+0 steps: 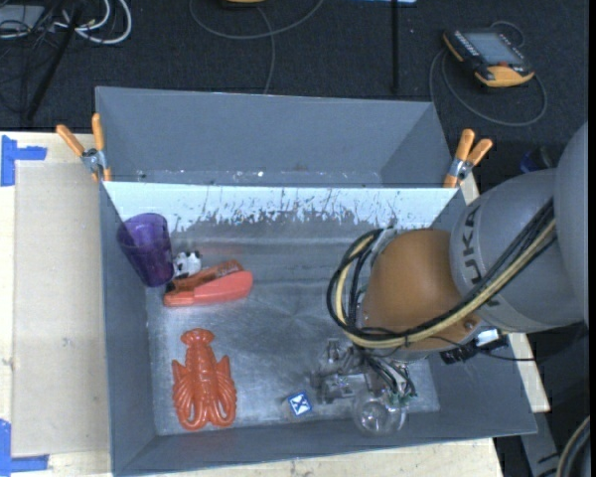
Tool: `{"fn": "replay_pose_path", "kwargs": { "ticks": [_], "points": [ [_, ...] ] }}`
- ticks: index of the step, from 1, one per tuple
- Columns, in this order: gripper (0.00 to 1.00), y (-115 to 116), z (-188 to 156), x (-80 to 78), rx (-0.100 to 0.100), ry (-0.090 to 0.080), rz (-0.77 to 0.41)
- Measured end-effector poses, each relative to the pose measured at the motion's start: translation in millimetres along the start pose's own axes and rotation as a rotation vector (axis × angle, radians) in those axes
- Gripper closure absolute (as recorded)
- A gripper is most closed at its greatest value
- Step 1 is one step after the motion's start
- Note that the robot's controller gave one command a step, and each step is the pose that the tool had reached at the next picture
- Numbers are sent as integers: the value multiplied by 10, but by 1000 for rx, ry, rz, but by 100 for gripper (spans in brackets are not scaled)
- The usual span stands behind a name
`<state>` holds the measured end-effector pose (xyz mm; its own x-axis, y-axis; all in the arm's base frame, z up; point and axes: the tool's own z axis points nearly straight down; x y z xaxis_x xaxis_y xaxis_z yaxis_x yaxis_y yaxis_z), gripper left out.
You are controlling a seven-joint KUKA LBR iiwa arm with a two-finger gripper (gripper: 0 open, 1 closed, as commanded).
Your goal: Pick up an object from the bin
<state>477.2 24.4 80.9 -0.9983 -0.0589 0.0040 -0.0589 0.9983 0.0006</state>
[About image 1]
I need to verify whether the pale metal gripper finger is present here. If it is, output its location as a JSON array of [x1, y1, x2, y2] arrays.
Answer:
[[322, 338, 356, 370], [310, 369, 368, 405]]

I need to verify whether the white cube with blue cross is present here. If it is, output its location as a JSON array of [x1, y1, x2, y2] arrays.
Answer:
[[286, 390, 314, 419]]

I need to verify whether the clear round glass thing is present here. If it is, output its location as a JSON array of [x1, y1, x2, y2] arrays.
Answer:
[[352, 396, 407, 437]]

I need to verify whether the grey metal bin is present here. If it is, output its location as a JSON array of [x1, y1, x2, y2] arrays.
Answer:
[[93, 85, 540, 477]]

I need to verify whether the orange toy lobster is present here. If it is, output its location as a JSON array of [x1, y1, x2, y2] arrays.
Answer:
[[171, 328, 238, 432]]

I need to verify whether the orange stapler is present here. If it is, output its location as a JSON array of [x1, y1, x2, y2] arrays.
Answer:
[[162, 259, 254, 309]]

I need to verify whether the black and white toy animal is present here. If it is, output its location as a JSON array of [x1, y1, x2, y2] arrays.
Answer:
[[172, 249, 204, 280]]

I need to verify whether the purple plastic cup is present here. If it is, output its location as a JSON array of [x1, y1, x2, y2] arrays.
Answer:
[[116, 212, 176, 288]]

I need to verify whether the pale wood flat board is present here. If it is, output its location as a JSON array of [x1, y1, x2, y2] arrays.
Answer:
[[10, 160, 112, 459]]

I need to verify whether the black cylinder on white bracket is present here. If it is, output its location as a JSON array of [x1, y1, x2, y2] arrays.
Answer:
[[439, 328, 510, 366]]

